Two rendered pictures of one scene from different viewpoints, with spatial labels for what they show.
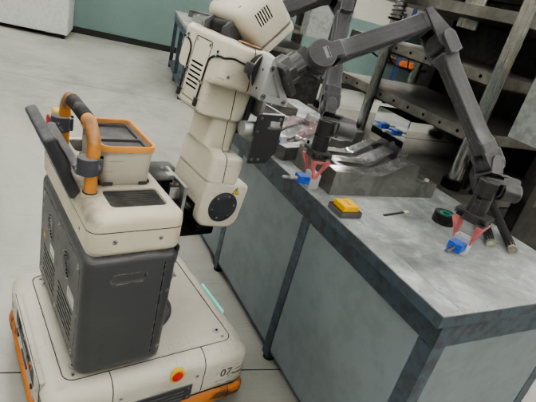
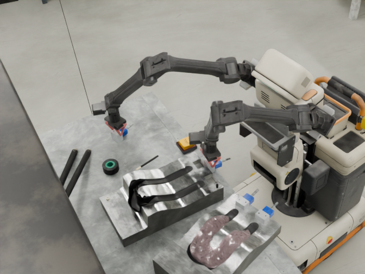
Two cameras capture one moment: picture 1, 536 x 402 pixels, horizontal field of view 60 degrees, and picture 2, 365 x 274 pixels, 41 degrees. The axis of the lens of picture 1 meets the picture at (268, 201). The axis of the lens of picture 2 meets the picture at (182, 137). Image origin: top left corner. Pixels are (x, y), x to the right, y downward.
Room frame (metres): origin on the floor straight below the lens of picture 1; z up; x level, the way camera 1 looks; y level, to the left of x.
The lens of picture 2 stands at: (3.12, -0.08, 2.58)
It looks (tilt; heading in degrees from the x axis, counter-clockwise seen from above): 44 degrees down; 186
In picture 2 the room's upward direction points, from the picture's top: 4 degrees counter-clockwise
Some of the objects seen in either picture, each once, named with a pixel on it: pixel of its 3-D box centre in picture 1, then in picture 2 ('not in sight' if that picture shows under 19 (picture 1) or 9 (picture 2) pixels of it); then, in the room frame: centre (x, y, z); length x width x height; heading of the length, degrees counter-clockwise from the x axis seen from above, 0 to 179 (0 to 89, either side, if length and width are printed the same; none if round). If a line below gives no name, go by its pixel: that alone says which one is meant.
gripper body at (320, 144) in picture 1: (320, 143); (210, 146); (1.53, -0.12, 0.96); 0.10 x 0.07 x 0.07; 26
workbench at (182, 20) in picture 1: (202, 52); not in sight; (6.29, 1.35, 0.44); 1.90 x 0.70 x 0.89; 21
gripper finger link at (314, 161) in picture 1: (316, 165); not in sight; (1.52, -0.13, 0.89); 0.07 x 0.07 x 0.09; 26
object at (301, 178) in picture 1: (299, 178); (218, 162); (1.51, -0.09, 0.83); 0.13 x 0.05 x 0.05; 116
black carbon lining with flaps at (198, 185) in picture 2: (368, 152); (164, 186); (1.74, -0.32, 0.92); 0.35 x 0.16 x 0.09; 122
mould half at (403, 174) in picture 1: (368, 165); (161, 193); (1.74, -0.34, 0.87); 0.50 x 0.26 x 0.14; 122
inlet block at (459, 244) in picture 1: (455, 246); (123, 130); (1.29, -0.58, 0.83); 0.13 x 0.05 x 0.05; 141
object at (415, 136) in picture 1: (422, 132); not in sight; (2.62, -0.74, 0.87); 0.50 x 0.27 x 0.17; 122
